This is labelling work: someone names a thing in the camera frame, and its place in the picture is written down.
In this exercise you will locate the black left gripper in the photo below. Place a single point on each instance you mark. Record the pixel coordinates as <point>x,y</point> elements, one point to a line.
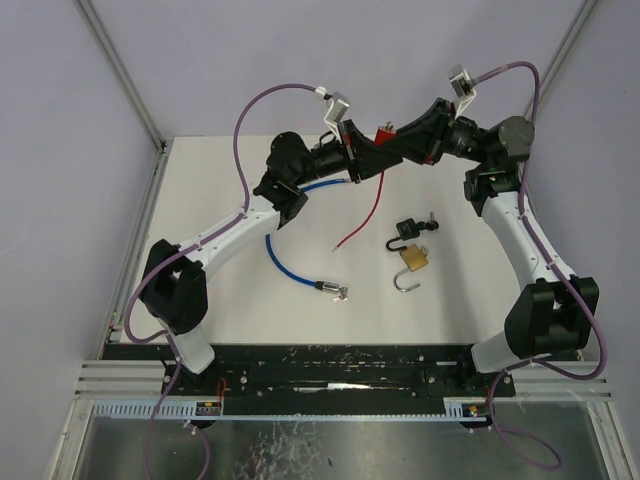
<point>350,151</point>

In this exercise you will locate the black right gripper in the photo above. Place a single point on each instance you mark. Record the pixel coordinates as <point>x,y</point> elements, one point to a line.
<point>441,132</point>

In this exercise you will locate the red cable padlock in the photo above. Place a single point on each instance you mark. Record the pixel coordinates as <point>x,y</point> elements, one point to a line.
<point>381,137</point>

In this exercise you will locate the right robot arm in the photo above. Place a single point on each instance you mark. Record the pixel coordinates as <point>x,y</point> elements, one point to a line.
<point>555,310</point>

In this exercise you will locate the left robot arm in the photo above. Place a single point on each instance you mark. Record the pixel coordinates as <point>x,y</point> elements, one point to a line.
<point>176,275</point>

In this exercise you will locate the blue lock keys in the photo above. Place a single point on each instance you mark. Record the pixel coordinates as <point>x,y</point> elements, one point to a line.
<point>340,294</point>

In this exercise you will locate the black padlock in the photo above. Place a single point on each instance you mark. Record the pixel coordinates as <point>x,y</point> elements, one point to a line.
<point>406,230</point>

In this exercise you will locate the black-headed keys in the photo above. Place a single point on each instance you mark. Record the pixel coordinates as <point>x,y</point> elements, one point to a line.
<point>431,224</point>

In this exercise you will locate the large brass padlock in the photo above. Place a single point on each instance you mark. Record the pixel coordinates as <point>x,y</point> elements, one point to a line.
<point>414,259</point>

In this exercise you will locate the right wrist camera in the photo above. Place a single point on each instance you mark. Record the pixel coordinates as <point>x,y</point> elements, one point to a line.
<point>463,86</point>

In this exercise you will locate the blue cable lock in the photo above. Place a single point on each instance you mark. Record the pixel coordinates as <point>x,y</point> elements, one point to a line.
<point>299,255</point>

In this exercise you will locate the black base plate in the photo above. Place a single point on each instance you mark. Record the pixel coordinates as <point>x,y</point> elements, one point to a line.
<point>341,362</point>

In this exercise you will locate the grey slotted cable duct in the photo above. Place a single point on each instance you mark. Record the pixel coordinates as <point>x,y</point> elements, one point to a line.
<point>196,411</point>

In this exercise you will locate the aluminium frame post left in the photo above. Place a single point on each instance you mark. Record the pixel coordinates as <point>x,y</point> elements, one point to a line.
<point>108,49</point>

